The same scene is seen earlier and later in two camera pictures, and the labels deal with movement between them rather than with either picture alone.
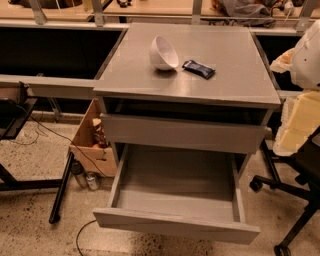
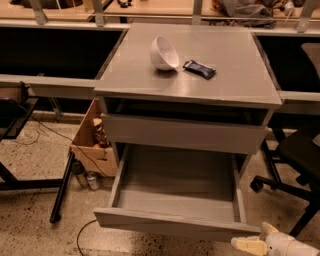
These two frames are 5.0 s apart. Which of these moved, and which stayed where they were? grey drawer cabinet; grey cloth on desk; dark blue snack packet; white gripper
Moved: white gripper
Stayed: grey cloth on desk; grey drawer cabinet; dark blue snack packet
